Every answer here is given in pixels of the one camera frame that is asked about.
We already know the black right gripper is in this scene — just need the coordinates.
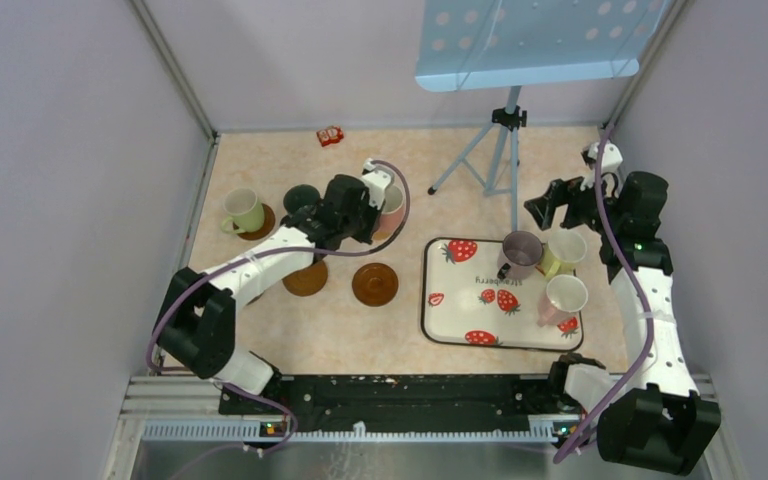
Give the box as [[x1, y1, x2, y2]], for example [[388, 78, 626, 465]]
[[525, 165, 624, 236]]

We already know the yellow mug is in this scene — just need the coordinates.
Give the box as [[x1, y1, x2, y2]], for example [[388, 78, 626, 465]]
[[538, 229, 588, 280]]

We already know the dark green mug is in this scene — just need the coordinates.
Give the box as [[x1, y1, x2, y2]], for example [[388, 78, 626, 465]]
[[282, 184, 321, 215]]

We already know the woven rattan coaster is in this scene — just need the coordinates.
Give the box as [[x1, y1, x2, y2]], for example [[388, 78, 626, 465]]
[[372, 225, 403, 242]]

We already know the purple mug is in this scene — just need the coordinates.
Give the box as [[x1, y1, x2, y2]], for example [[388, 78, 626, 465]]
[[496, 231, 544, 281]]

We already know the brown wooden coaster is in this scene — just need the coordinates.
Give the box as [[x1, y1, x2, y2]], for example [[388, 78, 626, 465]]
[[282, 260, 329, 297], [351, 263, 399, 307], [232, 204, 276, 241]]

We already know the pink white mug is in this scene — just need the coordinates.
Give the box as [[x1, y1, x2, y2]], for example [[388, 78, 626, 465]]
[[537, 274, 589, 326]]

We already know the white strawberry tray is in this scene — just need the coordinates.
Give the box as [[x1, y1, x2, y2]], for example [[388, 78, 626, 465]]
[[419, 237, 584, 352]]

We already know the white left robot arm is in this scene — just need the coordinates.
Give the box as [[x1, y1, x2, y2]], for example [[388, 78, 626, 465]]
[[151, 170, 393, 414]]

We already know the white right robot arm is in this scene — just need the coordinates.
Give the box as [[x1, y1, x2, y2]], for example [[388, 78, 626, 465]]
[[524, 172, 722, 476]]

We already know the small red box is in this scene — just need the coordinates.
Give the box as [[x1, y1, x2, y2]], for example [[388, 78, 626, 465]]
[[316, 125, 345, 148]]

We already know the light blue music stand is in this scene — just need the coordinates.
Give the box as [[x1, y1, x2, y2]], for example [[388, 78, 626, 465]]
[[415, 0, 673, 230]]

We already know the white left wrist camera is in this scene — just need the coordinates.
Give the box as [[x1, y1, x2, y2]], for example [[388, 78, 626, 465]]
[[360, 158, 394, 210]]

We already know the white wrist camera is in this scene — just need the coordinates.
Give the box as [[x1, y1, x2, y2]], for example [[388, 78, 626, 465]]
[[360, 158, 394, 210], [580, 141, 623, 190]]

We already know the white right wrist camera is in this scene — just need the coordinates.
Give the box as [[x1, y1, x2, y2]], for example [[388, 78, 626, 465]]
[[580, 141, 623, 190]]

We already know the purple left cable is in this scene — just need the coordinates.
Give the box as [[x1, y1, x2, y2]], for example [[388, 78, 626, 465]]
[[144, 158, 412, 458]]

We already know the purple cable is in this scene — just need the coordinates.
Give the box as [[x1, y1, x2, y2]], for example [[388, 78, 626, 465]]
[[144, 158, 412, 458], [551, 125, 656, 465]]

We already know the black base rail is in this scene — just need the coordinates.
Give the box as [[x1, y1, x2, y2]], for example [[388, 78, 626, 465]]
[[218, 374, 583, 433]]

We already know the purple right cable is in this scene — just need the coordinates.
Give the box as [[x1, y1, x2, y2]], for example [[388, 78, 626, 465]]
[[551, 125, 656, 465]]

